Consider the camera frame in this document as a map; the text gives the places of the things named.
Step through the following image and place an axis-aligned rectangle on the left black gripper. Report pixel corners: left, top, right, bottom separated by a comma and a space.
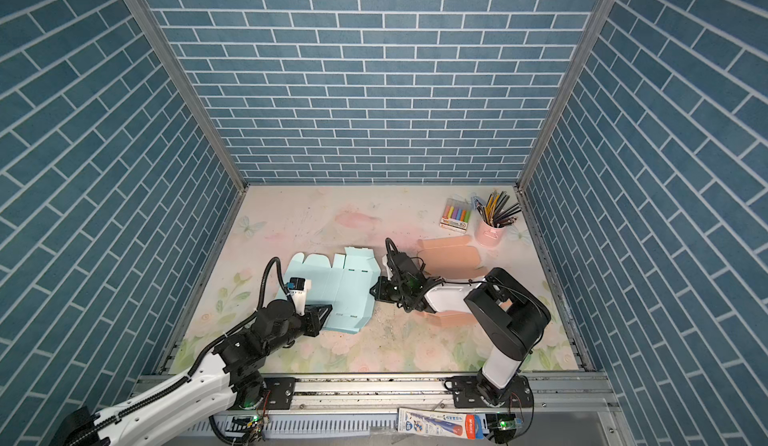
265, 303, 336, 359

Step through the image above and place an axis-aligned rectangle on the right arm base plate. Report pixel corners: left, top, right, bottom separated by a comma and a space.
442, 373, 534, 409

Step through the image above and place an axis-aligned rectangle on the box of coloured markers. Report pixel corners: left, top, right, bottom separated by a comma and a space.
439, 198, 473, 233

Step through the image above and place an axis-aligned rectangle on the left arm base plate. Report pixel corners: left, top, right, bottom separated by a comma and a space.
232, 376, 297, 411

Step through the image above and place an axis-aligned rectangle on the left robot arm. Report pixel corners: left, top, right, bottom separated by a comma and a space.
50, 299, 333, 445

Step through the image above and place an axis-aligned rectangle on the aluminium front rail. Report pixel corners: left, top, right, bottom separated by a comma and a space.
173, 371, 633, 445

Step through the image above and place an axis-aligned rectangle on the pink pencil cup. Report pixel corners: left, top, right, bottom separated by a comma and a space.
475, 219, 504, 248

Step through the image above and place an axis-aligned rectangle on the light blue paper box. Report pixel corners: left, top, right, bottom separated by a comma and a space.
285, 247, 381, 334

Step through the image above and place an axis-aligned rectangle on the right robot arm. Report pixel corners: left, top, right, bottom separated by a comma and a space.
369, 250, 551, 406

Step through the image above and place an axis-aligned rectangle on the white blue red package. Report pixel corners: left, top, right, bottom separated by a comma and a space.
397, 408, 485, 440

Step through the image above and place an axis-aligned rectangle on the pink flat paper box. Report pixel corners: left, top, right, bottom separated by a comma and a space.
415, 235, 504, 328

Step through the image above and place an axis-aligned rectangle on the coloured pencils bundle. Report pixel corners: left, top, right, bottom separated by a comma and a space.
476, 191, 522, 228

